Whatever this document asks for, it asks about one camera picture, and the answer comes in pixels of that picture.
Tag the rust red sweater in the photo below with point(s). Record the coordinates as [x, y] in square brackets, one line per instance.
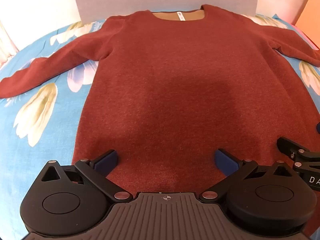
[175, 80]

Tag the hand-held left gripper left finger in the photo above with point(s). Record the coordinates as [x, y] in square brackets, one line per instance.
[108, 162]

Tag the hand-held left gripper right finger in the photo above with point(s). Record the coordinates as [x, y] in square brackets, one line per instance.
[225, 163]

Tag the pink floral curtain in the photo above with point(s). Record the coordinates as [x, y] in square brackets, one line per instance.
[6, 45]

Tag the blue floral bed sheet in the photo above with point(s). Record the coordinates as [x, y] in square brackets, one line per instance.
[37, 130]

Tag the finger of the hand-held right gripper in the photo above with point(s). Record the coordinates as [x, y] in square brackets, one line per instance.
[291, 147]
[318, 128]

